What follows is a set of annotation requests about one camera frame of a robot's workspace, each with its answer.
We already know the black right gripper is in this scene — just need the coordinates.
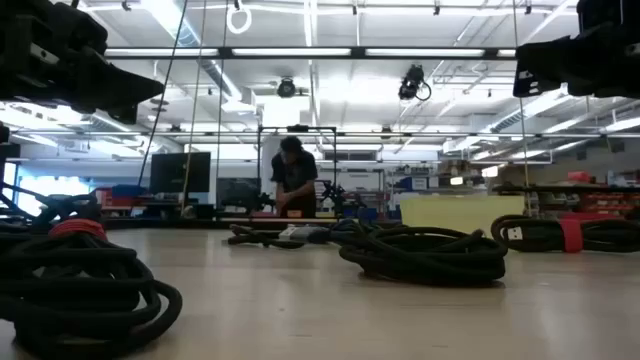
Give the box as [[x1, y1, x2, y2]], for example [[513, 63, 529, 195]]
[[512, 0, 640, 99]]

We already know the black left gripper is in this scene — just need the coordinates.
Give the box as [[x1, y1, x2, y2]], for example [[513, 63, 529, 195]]
[[0, 0, 166, 126]]

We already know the yellow translucent plastic bin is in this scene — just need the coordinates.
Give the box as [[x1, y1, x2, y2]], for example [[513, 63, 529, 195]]
[[399, 194, 526, 237]]

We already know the black braided USB-C cable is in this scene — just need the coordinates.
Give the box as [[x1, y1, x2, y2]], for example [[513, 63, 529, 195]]
[[227, 223, 307, 250]]

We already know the black monitor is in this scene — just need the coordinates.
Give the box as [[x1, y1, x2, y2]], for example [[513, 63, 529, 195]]
[[149, 152, 212, 195]]

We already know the overhead light bar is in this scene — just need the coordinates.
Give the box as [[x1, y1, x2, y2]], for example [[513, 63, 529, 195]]
[[103, 46, 517, 61]]

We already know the person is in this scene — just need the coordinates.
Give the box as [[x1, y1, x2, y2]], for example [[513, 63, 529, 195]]
[[269, 135, 320, 220]]

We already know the black overhead camera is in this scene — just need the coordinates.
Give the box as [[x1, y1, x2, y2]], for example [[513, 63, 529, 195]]
[[398, 63, 432, 102]]

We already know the black aluminium rig frame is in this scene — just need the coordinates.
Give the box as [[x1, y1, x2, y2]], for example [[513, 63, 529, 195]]
[[104, 217, 401, 231]]

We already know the white cable ring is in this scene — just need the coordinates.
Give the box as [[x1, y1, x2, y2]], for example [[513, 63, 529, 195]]
[[226, 2, 253, 35]]

